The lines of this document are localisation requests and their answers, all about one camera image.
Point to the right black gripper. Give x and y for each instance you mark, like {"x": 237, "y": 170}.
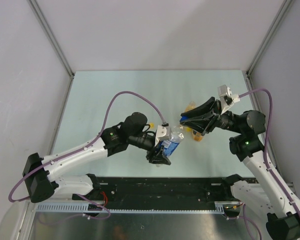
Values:
{"x": 207, "y": 123}

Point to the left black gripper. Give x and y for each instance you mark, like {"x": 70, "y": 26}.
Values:
{"x": 160, "y": 157}

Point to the clear blue-cap water bottle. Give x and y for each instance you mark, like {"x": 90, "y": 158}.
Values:
{"x": 177, "y": 136}

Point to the yellow honey pomelo drink bottle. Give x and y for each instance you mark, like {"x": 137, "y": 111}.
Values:
{"x": 189, "y": 107}

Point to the blue bottle cap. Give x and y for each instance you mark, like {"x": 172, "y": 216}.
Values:
{"x": 183, "y": 118}

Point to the orange juice bottle yellow cap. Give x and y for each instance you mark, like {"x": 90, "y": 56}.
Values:
{"x": 197, "y": 136}

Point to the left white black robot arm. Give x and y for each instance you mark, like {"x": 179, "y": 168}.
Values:
{"x": 47, "y": 177}

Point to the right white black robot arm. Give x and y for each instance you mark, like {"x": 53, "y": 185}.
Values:
{"x": 278, "y": 204}

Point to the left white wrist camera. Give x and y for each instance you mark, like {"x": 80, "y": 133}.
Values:
{"x": 162, "y": 133}

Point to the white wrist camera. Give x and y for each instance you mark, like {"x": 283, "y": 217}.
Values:
{"x": 227, "y": 98}
{"x": 162, "y": 133}

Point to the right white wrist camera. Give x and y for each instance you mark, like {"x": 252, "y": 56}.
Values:
{"x": 227, "y": 98}

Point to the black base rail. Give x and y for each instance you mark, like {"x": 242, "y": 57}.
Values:
{"x": 163, "y": 193}

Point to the grey cable duct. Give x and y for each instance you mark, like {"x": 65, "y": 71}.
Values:
{"x": 85, "y": 207}

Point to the right aluminium frame post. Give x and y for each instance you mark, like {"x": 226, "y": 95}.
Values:
{"x": 274, "y": 27}

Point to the aluminium frame post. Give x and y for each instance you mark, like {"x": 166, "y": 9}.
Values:
{"x": 38, "y": 13}
{"x": 274, "y": 27}

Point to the left aluminium frame post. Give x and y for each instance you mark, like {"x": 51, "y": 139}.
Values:
{"x": 38, "y": 13}

